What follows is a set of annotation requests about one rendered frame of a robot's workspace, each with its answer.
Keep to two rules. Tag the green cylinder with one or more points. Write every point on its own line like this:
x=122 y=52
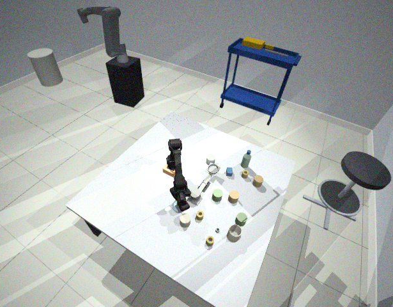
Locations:
x=241 y=219
x=217 y=195

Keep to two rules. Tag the blue block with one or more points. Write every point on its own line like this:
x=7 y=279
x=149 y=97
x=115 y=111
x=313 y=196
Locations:
x=229 y=171

